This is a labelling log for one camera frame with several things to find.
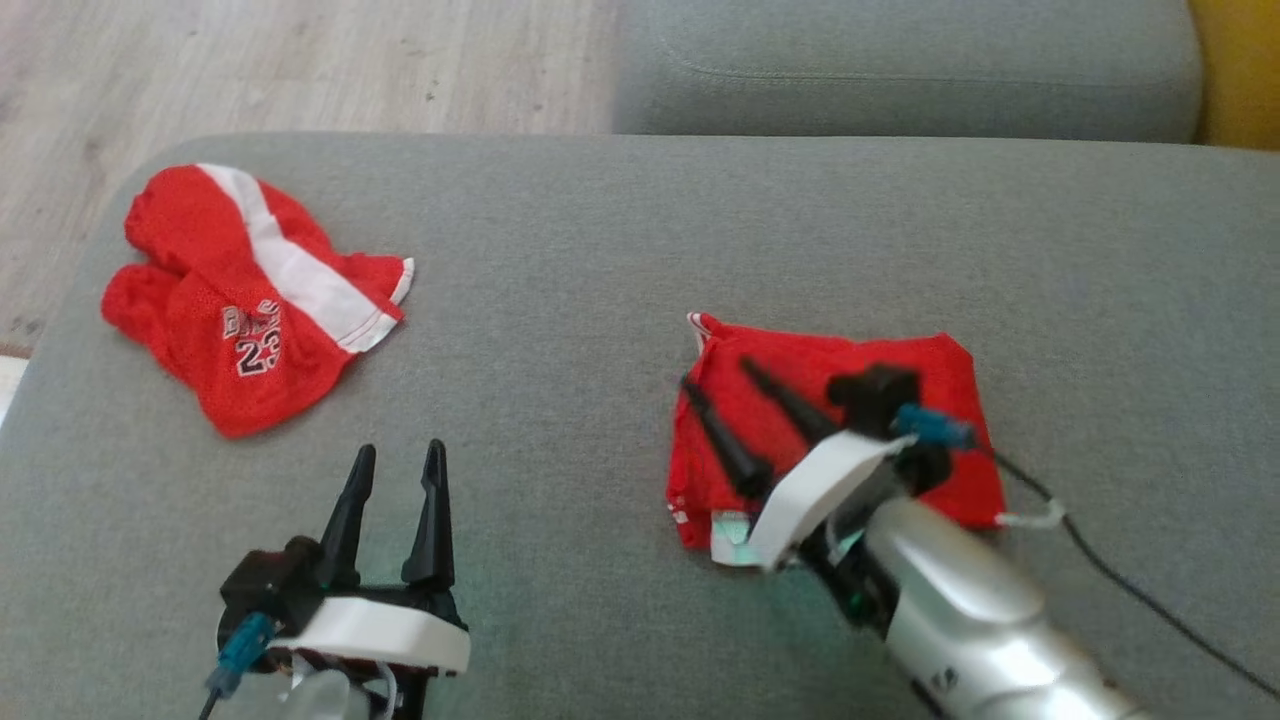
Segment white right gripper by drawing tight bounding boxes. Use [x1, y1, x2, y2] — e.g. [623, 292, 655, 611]
[680, 357, 916, 631]

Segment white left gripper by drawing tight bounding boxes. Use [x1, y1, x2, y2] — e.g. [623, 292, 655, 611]
[265, 438, 473, 720]

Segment red basketball jersey 23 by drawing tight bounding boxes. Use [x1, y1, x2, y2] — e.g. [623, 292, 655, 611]
[665, 312, 1006, 566]

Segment red basketball shorts 23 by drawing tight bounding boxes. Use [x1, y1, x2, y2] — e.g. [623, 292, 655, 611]
[100, 163, 416, 439]

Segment grey fabric sofa seat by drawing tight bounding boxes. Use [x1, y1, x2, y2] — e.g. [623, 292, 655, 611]
[0, 133, 1280, 720]

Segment grey sofa back cushion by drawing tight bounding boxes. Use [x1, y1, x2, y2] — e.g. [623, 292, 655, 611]
[612, 0, 1203, 141]

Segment white cable tag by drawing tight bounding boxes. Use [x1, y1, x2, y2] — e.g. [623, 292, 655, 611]
[995, 500, 1068, 531]

